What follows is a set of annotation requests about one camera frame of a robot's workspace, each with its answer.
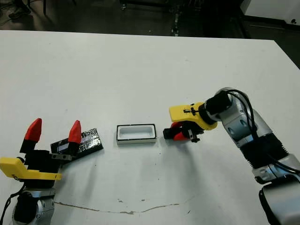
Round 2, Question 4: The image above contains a black slim camera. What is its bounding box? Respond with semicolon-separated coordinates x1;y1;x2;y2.
163;127;175;140

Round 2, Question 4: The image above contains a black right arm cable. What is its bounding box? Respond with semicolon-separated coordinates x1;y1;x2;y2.
226;89;300;175

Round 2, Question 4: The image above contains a black glossy box lid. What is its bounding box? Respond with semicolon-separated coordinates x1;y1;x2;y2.
50;127;105;162

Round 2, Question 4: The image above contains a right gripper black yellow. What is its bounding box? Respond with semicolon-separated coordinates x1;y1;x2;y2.
169;102;218;143

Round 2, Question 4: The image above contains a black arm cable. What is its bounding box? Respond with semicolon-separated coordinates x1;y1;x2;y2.
3;187;24;225
226;89;300;175

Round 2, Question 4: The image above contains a grey sneaker shoe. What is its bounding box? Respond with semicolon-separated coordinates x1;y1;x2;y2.
8;4;31;19

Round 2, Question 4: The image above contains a white box base black rim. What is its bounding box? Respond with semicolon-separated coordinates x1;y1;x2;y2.
116;123;157;146

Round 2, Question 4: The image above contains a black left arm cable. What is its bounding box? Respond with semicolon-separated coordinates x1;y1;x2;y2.
3;187;24;225

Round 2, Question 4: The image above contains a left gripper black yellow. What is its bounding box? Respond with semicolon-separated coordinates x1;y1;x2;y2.
0;118;82;188

